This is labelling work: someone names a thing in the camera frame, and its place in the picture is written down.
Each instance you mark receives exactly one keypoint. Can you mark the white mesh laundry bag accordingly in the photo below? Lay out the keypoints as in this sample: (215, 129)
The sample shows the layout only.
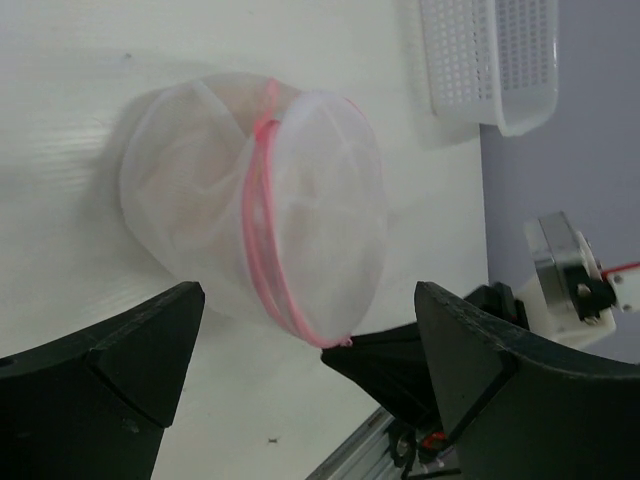
(270, 197)

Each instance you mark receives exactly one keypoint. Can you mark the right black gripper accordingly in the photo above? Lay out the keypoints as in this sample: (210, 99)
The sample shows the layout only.
(391, 365)

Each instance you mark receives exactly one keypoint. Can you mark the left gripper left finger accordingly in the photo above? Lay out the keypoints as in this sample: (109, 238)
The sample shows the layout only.
(95, 404)

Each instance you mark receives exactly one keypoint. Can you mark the aluminium mounting rail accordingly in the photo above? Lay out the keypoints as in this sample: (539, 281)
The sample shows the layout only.
(384, 447)

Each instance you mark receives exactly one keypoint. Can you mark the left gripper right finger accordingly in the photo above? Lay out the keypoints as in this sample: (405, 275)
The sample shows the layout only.
(518, 406)

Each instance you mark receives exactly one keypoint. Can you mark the white plastic basket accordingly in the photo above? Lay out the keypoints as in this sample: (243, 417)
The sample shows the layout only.
(493, 62)

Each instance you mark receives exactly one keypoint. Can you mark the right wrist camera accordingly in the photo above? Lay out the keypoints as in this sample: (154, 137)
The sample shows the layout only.
(571, 298)

